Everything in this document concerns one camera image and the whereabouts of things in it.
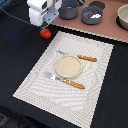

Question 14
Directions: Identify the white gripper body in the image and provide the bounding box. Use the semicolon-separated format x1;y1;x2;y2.
27;0;62;32

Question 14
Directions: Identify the red toy tomato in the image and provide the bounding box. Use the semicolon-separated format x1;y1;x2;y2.
40;29;51;39

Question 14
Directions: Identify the brown toy sausage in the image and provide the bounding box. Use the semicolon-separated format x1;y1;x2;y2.
86;11;98;18

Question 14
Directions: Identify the grey frying pan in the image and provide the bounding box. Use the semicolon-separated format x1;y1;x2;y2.
81;6;103;25

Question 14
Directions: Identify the tall grey pot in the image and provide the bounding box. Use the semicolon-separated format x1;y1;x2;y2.
59;0;78;20

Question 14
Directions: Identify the black round lid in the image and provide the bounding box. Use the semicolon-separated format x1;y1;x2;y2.
89;1;105;10

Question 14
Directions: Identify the beige round plate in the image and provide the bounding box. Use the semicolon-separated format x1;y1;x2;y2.
55;55;83;78

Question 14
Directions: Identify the brown cork mat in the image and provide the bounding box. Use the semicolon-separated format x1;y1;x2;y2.
53;0;128;43

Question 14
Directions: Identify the cream bowl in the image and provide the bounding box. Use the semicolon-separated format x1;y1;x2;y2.
118;4;128;30

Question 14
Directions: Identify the woven grey placemat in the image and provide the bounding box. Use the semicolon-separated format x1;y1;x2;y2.
13;32;113;128

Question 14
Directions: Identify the fork with wooden handle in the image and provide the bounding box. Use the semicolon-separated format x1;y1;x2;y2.
44;71;85;89

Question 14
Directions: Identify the knife with wooden handle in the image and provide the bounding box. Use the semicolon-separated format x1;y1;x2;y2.
56;50;97;62

